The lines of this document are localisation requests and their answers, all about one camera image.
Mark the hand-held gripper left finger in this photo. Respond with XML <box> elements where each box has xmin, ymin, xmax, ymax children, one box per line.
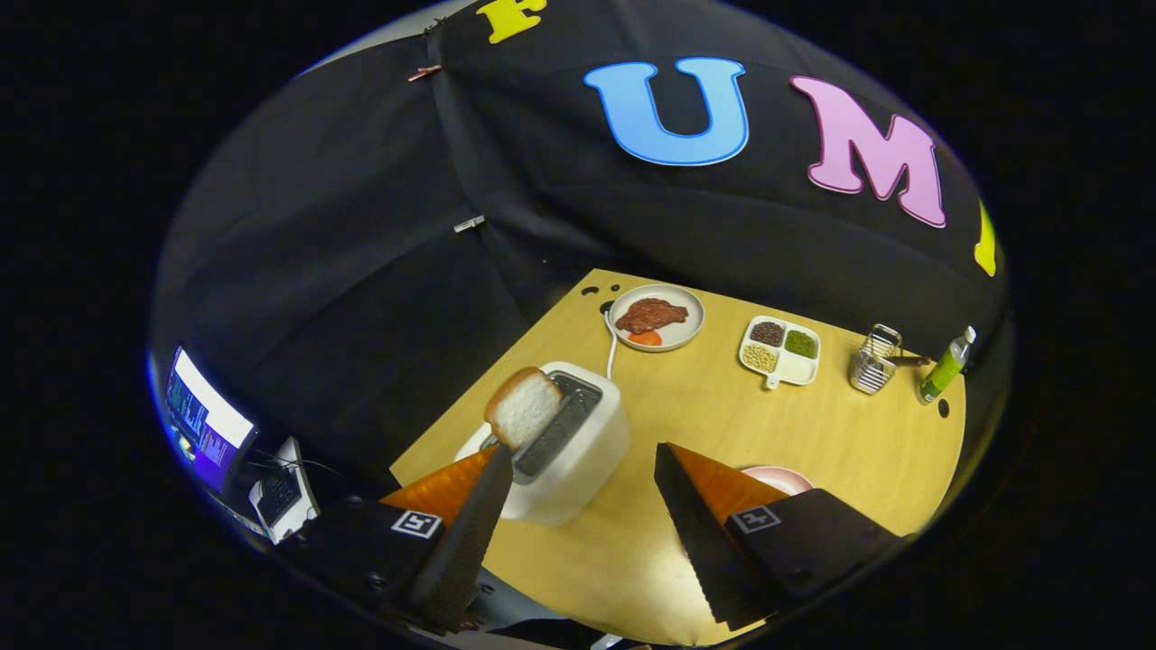
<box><xmin>275</xmin><ymin>442</ymin><xmax>516</xmax><ymax>635</ymax></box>

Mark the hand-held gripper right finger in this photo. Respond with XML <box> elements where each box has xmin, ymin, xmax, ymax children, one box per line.
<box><xmin>654</xmin><ymin>441</ymin><xmax>904</xmax><ymax>631</ymax></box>

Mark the small white bread slice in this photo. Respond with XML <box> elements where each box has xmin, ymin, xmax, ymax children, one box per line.
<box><xmin>484</xmin><ymin>367</ymin><xmax>564</xmax><ymax>452</ymax></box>

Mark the pink plate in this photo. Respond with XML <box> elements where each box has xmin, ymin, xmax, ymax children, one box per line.
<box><xmin>741</xmin><ymin>466</ymin><xmax>816</xmax><ymax>497</ymax></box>

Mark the white toaster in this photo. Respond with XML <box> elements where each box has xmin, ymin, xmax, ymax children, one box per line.
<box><xmin>454</xmin><ymin>361</ymin><xmax>632</xmax><ymax>527</ymax></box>

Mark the white keyboard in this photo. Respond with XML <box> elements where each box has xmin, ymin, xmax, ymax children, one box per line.
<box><xmin>248</xmin><ymin>437</ymin><xmax>320</xmax><ymax>544</ymax></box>

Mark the white divided dish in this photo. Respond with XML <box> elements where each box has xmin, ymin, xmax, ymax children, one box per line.
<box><xmin>738</xmin><ymin>315</ymin><xmax>823</xmax><ymax>391</ymax></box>

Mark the white round plate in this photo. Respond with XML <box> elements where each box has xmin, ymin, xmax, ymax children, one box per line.
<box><xmin>608</xmin><ymin>283</ymin><xmax>706</xmax><ymax>353</ymax></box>

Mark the brown steak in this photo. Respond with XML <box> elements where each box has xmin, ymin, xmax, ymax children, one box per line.
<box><xmin>615</xmin><ymin>298</ymin><xmax>690</xmax><ymax>336</ymax></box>

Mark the computer monitor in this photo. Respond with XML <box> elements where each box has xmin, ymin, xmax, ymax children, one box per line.
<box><xmin>164</xmin><ymin>346</ymin><xmax>258</xmax><ymax>496</ymax></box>

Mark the green label bottle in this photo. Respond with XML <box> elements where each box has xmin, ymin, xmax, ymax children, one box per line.
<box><xmin>917</xmin><ymin>326</ymin><xmax>978</xmax><ymax>405</ymax></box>

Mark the black backdrop cloth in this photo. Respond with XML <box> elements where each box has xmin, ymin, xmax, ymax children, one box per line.
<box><xmin>149</xmin><ymin>0</ymin><xmax>1008</xmax><ymax>506</ymax></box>

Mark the metal wire utensil holder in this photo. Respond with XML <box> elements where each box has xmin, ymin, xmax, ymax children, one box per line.
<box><xmin>849</xmin><ymin>323</ymin><xmax>904</xmax><ymax>396</ymax></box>

